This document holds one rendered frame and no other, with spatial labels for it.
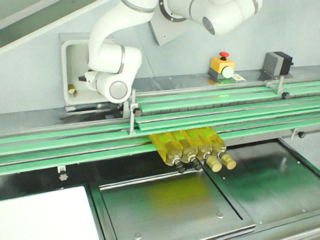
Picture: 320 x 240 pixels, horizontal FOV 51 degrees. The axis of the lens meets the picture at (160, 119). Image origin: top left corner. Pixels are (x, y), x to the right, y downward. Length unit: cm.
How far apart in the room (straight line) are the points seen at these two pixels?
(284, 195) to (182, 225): 45
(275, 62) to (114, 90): 84
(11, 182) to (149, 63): 66
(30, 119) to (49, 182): 24
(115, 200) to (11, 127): 41
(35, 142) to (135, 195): 37
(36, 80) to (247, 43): 85
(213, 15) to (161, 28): 31
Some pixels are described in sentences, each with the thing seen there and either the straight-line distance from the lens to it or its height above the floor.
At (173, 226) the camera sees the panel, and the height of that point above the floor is 124.
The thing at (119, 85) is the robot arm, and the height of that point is 112.
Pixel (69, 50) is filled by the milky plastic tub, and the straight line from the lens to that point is 118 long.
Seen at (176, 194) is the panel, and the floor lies 112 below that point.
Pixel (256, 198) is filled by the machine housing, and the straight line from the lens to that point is 130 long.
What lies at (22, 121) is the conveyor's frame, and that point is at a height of 82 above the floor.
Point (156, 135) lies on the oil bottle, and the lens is 118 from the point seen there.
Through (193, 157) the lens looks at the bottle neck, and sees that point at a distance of 112.
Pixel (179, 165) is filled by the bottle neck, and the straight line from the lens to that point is 108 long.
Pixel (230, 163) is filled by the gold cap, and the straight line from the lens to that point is 114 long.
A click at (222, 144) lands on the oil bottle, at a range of 119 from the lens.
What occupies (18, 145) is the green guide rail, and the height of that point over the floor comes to 93.
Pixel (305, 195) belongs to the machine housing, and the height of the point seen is 123.
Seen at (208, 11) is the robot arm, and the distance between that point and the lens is 97.
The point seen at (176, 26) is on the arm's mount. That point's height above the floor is 78.
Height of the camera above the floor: 187
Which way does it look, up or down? 52 degrees down
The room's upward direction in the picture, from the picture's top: 143 degrees clockwise
